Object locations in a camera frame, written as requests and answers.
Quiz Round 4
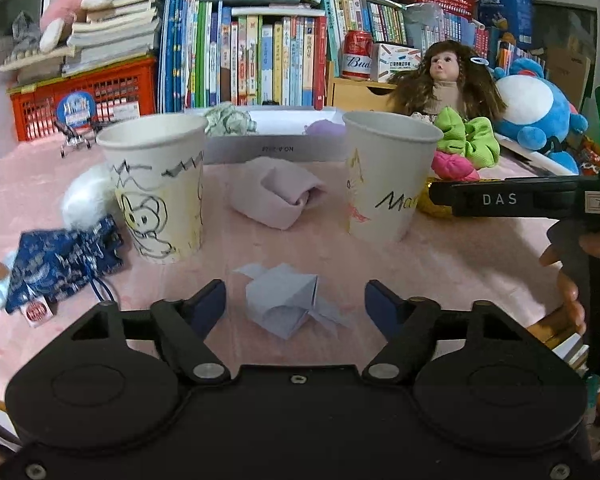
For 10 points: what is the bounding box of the white fluffy ball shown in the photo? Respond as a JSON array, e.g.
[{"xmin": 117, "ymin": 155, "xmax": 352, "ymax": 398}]
[{"xmin": 61, "ymin": 164, "xmax": 116, "ymax": 228}]

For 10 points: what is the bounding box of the row of upright picture books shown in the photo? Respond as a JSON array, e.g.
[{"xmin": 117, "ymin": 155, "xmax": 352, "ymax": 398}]
[{"xmin": 157, "ymin": 0, "xmax": 328, "ymax": 113}]

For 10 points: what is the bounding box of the green white patterned scrunchie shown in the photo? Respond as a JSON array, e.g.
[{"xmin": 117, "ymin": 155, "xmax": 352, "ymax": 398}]
[{"xmin": 203, "ymin": 102, "xmax": 258, "ymax": 136}]

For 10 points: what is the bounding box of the miniature metal shopping cart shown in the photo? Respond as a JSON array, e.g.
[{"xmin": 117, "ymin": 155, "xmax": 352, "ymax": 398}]
[{"xmin": 54, "ymin": 120, "xmax": 95, "ymax": 158}]

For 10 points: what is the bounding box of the pink scrunchie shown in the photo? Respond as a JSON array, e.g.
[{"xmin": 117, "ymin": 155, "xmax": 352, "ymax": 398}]
[{"xmin": 431, "ymin": 152, "xmax": 481, "ymax": 182}]

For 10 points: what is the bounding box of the wooden bead massager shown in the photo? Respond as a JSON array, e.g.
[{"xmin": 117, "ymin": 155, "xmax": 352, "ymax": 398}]
[{"xmin": 0, "ymin": 45, "xmax": 76, "ymax": 72}]

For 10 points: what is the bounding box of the pale paper origami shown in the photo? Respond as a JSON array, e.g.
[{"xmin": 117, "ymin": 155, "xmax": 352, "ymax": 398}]
[{"xmin": 233, "ymin": 262, "xmax": 353, "ymax": 342}]

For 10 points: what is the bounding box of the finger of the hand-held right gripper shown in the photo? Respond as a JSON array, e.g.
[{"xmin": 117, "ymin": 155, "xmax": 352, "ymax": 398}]
[{"xmin": 428, "ymin": 176, "xmax": 582, "ymax": 220}]

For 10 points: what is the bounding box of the pink tablecloth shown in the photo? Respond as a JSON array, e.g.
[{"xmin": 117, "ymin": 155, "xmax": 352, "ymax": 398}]
[{"xmin": 0, "ymin": 67, "xmax": 581, "ymax": 411}]

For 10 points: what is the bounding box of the lilac cloth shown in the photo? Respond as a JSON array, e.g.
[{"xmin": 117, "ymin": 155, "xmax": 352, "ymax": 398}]
[{"xmin": 227, "ymin": 156, "xmax": 329, "ymax": 231}]

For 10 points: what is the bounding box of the yellow knitted item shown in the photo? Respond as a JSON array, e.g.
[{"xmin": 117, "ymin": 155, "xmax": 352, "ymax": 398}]
[{"xmin": 417, "ymin": 177, "xmax": 456, "ymax": 218}]

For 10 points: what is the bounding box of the blue printed carton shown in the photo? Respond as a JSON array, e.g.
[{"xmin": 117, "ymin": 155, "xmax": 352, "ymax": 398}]
[{"xmin": 476, "ymin": 0, "xmax": 533, "ymax": 43}]

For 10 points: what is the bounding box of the red plastic crate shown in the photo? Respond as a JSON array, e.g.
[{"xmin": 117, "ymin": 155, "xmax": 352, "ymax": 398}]
[{"xmin": 7, "ymin": 57, "xmax": 158, "ymax": 142}]

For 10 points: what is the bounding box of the red patterned small pouch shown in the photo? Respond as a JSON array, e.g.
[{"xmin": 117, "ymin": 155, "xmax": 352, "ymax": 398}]
[{"xmin": 577, "ymin": 135, "xmax": 600, "ymax": 176}]

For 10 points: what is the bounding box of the blue patterned drawstring pouch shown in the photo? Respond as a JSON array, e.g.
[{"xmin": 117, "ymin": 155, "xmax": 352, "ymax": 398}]
[{"xmin": 4, "ymin": 214, "xmax": 127, "ymax": 328}]

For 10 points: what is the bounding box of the person's right hand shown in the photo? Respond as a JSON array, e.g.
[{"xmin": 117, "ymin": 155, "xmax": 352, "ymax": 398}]
[{"xmin": 539, "ymin": 232, "xmax": 600, "ymax": 336}]

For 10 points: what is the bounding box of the pink plush toy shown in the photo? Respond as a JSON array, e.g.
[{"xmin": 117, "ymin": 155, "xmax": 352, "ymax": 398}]
[{"xmin": 39, "ymin": 0, "xmax": 116, "ymax": 53}]

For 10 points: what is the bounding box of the red drink can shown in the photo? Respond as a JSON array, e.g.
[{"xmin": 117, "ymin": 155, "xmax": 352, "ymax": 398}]
[{"xmin": 341, "ymin": 30, "xmax": 375, "ymax": 80}]

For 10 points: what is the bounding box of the paper cup with scribbled letters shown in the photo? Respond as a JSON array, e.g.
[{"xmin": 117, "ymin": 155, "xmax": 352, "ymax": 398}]
[{"xmin": 342, "ymin": 111, "xmax": 445, "ymax": 243}]

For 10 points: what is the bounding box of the wooden drawer box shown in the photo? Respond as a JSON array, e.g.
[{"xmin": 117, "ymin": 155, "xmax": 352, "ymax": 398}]
[{"xmin": 326, "ymin": 62, "xmax": 398, "ymax": 112}]

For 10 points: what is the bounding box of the white printed tissue box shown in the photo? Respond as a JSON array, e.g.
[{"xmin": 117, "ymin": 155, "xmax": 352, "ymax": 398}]
[{"xmin": 371, "ymin": 42, "xmax": 422, "ymax": 83}]

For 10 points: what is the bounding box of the white shallow cardboard box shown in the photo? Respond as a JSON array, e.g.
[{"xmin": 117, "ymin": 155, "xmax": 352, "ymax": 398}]
[{"xmin": 185, "ymin": 106, "xmax": 353, "ymax": 165}]

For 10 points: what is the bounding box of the paper cup with rabbit drawing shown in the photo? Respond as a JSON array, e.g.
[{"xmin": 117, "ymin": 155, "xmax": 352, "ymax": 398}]
[{"xmin": 96, "ymin": 112, "xmax": 208, "ymax": 264}]

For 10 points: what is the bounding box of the blue white plush toy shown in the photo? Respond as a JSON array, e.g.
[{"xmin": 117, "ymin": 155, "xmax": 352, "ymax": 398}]
[{"xmin": 492, "ymin": 57, "xmax": 591, "ymax": 175}]

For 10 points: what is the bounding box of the row of small thin books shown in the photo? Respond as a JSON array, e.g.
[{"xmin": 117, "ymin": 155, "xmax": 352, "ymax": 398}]
[{"xmin": 330, "ymin": 0, "xmax": 546, "ymax": 68}]

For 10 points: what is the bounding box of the brown haired doll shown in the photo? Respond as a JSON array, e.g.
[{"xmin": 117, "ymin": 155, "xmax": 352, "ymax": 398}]
[{"xmin": 387, "ymin": 40, "xmax": 508, "ymax": 125}]

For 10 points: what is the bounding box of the grey cloth toy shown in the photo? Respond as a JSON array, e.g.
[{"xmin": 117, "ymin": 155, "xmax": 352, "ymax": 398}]
[{"xmin": 11, "ymin": 11, "xmax": 43, "ymax": 58}]

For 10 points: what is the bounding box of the bright green scrunchie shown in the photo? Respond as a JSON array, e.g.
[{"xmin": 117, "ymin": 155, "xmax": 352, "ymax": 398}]
[{"xmin": 434, "ymin": 106, "xmax": 501, "ymax": 168}]

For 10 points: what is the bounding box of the brown cardboard box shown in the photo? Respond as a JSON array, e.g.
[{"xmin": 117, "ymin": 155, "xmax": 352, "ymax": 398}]
[{"xmin": 545, "ymin": 47, "xmax": 593, "ymax": 111}]

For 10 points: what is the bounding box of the stack of flat books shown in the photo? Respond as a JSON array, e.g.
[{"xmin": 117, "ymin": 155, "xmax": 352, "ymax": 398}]
[{"xmin": 62, "ymin": 0, "xmax": 162, "ymax": 78}]

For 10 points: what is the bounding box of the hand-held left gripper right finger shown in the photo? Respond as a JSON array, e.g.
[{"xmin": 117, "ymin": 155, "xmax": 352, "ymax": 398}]
[{"xmin": 362, "ymin": 279, "xmax": 528, "ymax": 385}]

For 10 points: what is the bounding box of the purple scrunchie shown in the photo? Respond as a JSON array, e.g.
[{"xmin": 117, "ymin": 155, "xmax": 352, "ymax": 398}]
[{"xmin": 304, "ymin": 120, "xmax": 348, "ymax": 137}]

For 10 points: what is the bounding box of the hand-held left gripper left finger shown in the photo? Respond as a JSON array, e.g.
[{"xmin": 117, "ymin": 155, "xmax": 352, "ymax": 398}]
[{"xmin": 70, "ymin": 279, "xmax": 232, "ymax": 385}]

